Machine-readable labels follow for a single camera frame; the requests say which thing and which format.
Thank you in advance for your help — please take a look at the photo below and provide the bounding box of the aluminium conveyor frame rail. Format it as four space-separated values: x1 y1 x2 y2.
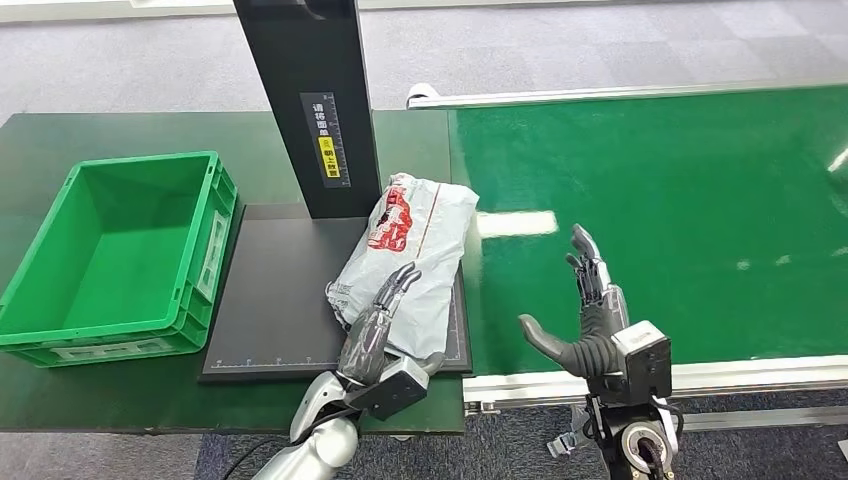
462 355 848 435

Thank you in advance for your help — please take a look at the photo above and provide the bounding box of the black scanner column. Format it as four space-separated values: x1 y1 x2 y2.
233 0 386 220

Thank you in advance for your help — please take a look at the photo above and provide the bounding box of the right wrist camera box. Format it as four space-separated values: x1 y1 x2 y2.
610 320 674 405

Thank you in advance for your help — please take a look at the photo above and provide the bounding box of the grey plastic mailer package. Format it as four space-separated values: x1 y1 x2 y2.
325 172 480 360

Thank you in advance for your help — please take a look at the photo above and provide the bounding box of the black scanner base plate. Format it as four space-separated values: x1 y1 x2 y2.
198 198 474 387

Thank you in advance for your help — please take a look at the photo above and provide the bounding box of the green plastic crate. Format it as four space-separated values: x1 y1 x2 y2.
0 150 238 369

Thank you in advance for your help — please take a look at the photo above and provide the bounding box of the white conveyor roller end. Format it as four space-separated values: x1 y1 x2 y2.
405 81 439 107

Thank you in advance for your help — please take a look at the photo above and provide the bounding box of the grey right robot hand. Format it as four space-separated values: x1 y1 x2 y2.
518 223 631 380

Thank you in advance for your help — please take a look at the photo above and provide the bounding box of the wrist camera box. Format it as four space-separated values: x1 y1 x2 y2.
344 357 431 423
610 320 674 405

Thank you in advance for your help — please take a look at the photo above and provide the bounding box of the green conveyor belt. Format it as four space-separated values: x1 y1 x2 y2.
448 84 848 377

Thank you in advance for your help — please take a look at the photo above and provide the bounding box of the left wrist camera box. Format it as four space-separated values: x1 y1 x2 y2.
344 357 431 423

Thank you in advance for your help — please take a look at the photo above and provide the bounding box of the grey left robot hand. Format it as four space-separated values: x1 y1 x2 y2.
336 261 446 387

